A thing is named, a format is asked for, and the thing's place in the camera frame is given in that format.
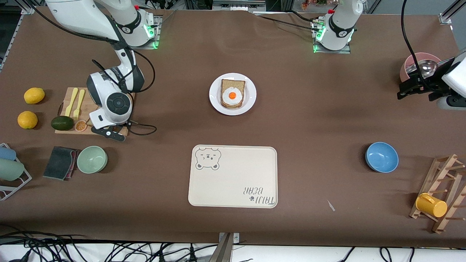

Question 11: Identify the cream bear print tray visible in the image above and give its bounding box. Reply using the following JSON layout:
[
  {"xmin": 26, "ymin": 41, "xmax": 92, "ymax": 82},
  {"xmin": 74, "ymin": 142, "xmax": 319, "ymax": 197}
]
[{"xmin": 188, "ymin": 145, "xmax": 278, "ymax": 209}]

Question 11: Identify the black table cable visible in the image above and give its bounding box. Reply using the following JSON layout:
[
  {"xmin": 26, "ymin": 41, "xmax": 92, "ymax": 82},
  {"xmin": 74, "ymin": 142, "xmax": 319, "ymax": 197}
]
[{"xmin": 251, "ymin": 11, "xmax": 321, "ymax": 32}]

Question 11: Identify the light green bowl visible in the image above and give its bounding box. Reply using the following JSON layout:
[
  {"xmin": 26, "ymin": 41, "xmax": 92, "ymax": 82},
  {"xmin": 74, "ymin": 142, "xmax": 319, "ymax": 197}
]
[{"xmin": 76, "ymin": 146, "xmax": 108, "ymax": 174}]

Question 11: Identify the dark grey folded cloth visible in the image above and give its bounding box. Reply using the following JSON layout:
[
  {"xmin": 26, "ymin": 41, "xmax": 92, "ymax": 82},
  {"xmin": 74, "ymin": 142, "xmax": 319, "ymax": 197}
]
[{"xmin": 43, "ymin": 146, "xmax": 80, "ymax": 181}]

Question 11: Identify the yellow lemon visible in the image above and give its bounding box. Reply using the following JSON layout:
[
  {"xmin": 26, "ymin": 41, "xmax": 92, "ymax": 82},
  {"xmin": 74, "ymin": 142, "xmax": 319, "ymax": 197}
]
[
  {"xmin": 17, "ymin": 111, "xmax": 38, "ymax": 130},
  {"xmin": 24, "ymin": 87, "xmax": 46, "ymax": 104}
]

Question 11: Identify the wooden mug rack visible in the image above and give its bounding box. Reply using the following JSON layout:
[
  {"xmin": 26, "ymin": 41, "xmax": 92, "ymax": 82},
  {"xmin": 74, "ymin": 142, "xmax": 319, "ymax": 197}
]
[{"xmin": 409, "ymin": 154, "xmax": 466, "ymax": 234}]

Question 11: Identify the black floor cable tangle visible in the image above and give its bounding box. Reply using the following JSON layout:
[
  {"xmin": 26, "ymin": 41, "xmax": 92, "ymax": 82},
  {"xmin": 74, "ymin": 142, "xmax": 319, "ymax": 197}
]
[{"xmin": 0, "ymin": 225, "xmax": 219, "ymax": 262}]

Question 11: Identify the blue bowl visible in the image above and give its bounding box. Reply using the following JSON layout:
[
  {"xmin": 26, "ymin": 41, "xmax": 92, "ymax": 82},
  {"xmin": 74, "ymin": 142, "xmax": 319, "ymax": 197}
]
[{"xmin": 365, "ymin": 142, "xmax": 399, "ymax": 173}]

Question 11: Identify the aluminium frame corner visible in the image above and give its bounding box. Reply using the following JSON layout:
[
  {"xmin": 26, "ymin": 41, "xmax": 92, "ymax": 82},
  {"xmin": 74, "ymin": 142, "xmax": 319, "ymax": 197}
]
[{"xmin": 439, "ymin": 0, "xmax": 466, "ymax": 25}]

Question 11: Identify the brown bread slice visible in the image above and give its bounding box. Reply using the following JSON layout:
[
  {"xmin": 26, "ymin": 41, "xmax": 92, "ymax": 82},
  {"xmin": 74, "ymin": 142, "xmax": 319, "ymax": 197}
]
[{"xmin": 220, "ymin": 79, "xmax": 246, "ymax": 109}]

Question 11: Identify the fried egg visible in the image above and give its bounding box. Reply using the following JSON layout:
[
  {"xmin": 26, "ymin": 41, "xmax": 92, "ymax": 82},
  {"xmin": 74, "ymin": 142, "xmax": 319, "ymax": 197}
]
[{"xmin": 222, "ymin": 87, "xmax": 243, "ymax": 105}]

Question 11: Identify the grey aluminium strut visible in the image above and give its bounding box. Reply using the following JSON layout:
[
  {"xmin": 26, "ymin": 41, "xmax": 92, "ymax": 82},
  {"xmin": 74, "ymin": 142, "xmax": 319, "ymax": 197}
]
[{"xmin": 213, "ymin": 232, "xmax": 241, "ymax": 262}]

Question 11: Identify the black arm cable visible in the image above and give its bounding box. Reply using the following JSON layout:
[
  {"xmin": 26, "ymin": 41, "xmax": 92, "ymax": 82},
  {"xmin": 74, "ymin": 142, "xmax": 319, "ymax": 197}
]
[
  {"xmin": 91, "ymin": 55, "xmax": 158, "ymax": 136},
  {"xmin": 401, "ymin": 0, "xmax": 437, "ymax": 91}
]

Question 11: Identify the yellow mug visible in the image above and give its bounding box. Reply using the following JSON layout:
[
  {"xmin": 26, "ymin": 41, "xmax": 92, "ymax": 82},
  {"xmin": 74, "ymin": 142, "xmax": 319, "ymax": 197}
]
[{"xmin": 415, "ymin": 193, "xmax": 448, "ymax": 218}]

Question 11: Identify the yellow plastic knife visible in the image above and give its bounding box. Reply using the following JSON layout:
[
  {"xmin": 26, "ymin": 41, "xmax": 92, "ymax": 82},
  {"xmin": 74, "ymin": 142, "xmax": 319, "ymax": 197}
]
[{"xmin": 65, "ymin": 88, "xmax": 79, "ymax": 117}]

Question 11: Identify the pale green cup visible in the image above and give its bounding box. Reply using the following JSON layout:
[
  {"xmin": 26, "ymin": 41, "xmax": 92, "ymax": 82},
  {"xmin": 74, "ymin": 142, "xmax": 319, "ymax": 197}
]
[{"xmin": 0, "ymin": 159, "xmax": 25, "ymax": 182}]

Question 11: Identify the white wire rack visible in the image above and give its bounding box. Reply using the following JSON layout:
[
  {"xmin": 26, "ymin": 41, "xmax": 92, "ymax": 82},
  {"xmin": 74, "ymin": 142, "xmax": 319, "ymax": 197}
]
[{"xmin": 0, "ymin": 143, "xmax": 32, "ymax": 201}]

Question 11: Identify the green avocado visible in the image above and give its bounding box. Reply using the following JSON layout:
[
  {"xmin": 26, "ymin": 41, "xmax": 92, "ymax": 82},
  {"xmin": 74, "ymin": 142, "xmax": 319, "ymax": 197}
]
[{"xmin": 51, "ymin": 116, "xmax": 74, "ymax": 131}]

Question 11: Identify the light blue cup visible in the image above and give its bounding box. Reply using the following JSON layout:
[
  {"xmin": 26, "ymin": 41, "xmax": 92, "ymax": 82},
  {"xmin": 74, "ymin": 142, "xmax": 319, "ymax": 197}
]
[{"xmin": 0, "ymin": 146, "xmax": 17, "ymax": 161}]

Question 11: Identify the white round plate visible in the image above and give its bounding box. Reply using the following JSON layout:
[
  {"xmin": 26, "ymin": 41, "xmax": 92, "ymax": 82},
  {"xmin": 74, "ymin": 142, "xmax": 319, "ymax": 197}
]
[{"xmin": 209, "ymin": 73, "xmax": 257, "ymax": 116}]

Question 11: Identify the metal scoop spoon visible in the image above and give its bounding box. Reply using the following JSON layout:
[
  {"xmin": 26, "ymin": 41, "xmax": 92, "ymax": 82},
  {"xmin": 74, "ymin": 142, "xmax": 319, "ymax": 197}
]
[{"xmin": 406, "ymin": 59, "xmax": 438, "ymax": 78}]

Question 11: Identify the wooden cutting board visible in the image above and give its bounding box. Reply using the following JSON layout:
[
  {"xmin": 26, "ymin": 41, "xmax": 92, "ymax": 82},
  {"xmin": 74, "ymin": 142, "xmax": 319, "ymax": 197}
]
[{"xmin": 55, "ymin": 87, "xmax": 136, "ymax": 136}]

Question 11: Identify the pink bowl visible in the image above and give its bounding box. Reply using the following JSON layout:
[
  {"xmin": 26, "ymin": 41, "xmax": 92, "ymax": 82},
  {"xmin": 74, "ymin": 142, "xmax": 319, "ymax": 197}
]
[{"xmin": 399, "ymin": 52, "xmax": 443, "ymax": 83}]

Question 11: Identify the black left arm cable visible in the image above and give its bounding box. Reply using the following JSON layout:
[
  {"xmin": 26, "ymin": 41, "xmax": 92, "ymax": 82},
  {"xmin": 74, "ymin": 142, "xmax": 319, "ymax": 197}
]
[{"xmin": 401, "ymin": 0, "xmax": 437, "ymax": 91}]

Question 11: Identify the yellow plastic fork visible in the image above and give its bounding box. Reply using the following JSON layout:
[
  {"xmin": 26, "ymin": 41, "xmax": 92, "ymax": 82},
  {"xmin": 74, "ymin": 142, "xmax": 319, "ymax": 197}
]
[{"xmin": 73, "ymin": 89, "xmax": 86, "ymax": 120}]

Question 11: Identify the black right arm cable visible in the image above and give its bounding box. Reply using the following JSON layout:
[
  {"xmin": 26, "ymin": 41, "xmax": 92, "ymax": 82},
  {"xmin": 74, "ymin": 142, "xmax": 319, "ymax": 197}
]
[{"xmin": 91, "ymin": 55, "xmax": 158, "ymax": 136}]

